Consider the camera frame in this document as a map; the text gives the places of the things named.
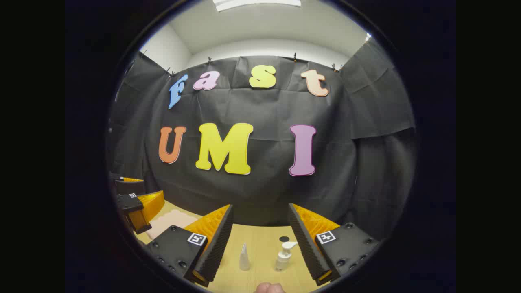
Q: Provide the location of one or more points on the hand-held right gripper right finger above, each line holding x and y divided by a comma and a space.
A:
305, 244

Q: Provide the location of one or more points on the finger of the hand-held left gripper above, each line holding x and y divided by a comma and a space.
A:
130, 187
129, 202

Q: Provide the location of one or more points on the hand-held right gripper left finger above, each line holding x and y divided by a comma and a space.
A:
217, 244

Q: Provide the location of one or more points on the clear pump bottle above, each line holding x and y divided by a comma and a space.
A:
283, 260

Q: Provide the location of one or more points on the white conical tube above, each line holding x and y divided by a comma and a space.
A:
244, 260

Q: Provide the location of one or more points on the pink suitcase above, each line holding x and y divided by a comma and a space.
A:
171, 221

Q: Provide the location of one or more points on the black backdrop cloth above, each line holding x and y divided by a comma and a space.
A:
260, 110

